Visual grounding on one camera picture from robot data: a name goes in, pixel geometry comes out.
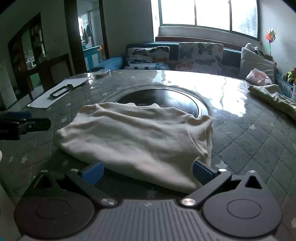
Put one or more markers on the butterfly pillow lying low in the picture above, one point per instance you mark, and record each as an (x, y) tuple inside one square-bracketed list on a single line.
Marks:
[(152, 58)]

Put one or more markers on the black rectangular frame tool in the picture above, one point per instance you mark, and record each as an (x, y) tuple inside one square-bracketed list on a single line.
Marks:
[(61, 91)]

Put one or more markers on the cream white sweater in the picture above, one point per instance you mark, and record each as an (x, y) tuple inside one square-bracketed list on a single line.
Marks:
[(148, 143)]

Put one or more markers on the teal white cabinet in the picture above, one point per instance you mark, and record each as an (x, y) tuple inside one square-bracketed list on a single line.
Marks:
[(92, 56)]

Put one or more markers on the white refrigerator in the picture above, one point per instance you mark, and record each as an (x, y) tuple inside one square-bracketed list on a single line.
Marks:
[(7, 93)]

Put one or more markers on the green quilted star tablecloth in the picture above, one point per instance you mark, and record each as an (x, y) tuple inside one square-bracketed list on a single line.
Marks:
[(249, 134)]

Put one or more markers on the pink folded garment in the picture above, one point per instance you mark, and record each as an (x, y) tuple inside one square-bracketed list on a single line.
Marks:
[(258, 78)]

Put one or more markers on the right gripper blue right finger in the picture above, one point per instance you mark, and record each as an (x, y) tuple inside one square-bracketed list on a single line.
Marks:
[(211, 181)]

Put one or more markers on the dark wooden side table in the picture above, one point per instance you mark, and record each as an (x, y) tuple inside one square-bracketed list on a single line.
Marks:
[(52, 72)]

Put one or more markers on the grey plain cushion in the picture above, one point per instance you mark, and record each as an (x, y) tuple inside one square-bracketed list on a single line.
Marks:
[(252, 58)]

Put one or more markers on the small clear card box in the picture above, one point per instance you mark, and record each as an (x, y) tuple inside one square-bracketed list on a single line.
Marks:
[(101, 73)]

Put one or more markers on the teal sofa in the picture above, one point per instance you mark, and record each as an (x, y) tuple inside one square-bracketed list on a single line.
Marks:
[(230, 63)]

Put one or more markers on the colourful pinwheel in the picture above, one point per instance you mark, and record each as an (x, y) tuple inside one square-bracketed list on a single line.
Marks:
[(271, 37)]

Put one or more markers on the round black induction cooktop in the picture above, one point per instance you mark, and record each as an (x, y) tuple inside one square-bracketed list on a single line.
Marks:
[(167, 98)]

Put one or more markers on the plush toy bear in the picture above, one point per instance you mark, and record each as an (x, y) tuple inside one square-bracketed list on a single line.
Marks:
[(291, 76)]

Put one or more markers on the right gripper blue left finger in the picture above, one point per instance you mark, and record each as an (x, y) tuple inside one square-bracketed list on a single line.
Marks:
[(84, 180)]

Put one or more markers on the butterfly pillow near window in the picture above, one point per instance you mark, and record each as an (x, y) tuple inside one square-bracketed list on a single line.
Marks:
[(200, 57)]

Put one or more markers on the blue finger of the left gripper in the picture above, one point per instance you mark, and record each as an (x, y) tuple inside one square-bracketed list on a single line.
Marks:
[(26, 125), (15, 114)]

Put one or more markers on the white paper sheet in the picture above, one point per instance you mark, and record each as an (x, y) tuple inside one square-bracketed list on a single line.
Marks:
[(44, 102)]

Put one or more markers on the clear plastic storage box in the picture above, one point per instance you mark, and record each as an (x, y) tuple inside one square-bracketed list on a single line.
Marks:
[(294, 92)]

